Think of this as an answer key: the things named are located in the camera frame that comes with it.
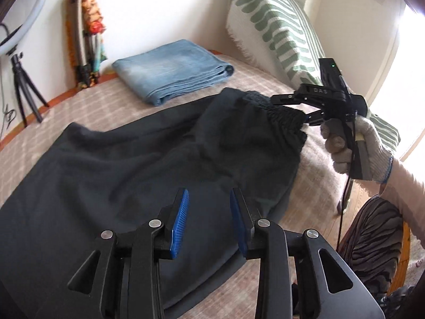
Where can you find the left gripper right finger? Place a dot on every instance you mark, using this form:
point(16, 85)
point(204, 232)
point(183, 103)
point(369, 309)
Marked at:
point(298, 271)

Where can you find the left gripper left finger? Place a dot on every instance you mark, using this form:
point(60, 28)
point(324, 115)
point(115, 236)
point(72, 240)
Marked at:
point(119, 276)

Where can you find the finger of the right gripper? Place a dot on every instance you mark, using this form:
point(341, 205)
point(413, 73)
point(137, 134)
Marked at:
point(316, 118)
point(315, 100)

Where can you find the black pants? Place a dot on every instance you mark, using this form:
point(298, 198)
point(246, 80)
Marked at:
point(89, 181)

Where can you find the right forearm pink sleeve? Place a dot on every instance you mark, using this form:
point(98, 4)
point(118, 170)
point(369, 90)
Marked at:
point(407, 193)

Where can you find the dark striped garment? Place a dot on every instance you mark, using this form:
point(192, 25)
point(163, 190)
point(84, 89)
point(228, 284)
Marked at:
point(372, 245)

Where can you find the green white patterned pillow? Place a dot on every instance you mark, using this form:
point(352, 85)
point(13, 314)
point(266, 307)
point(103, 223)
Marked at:
point(287, 38)

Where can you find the folded blue jeans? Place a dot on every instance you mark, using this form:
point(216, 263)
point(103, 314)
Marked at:
point(171, 70)

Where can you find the orange bed sheet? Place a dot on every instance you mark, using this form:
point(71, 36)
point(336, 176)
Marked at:
point(55, 101)

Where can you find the folded silver tripod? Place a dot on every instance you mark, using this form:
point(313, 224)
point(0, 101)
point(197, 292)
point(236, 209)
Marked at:
point(82, 62)

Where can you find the orange floral cloth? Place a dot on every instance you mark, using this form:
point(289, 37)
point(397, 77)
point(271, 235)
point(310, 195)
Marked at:
point(95, 28)

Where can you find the black mini tripod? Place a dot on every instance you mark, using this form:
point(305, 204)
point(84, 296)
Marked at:
point(23, 85)

